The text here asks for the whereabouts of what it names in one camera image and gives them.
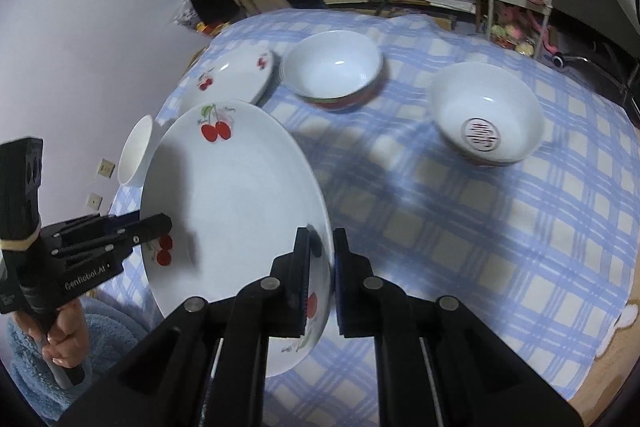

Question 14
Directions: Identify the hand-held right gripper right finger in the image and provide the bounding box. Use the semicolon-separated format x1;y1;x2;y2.
332;227;586;427

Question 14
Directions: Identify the large white cherry plate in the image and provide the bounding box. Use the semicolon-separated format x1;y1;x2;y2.
139;99;333;379

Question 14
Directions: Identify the white bowl with red pattern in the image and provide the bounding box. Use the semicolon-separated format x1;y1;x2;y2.
279;31;385;112

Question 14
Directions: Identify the white bowl with seal mark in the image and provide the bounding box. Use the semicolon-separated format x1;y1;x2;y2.
430;62;546;168

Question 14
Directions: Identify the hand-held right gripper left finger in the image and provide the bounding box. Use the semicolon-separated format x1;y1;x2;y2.
59;227;313;427

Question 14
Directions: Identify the bag of colourful toys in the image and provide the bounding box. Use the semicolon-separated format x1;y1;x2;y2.
489;21;537;56

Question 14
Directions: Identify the small white cherry plate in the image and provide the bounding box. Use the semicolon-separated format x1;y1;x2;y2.
181;48;276;106

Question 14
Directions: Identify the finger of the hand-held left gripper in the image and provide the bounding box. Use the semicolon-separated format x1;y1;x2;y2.
100;212;143;232
102;213;174;254

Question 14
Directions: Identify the blue plaid blanket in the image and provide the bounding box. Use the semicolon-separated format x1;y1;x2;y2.
95;9;640;427

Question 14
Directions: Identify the black tripod stand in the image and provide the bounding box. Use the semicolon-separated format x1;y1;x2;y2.
550;39;640;112

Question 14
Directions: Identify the person's left hand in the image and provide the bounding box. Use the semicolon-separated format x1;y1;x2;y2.
15;298;94;374

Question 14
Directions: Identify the small white cup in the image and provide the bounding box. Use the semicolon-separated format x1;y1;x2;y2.
116;114;164;186

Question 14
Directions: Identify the pink plastic toy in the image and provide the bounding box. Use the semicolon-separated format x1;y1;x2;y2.
529;6;570;68

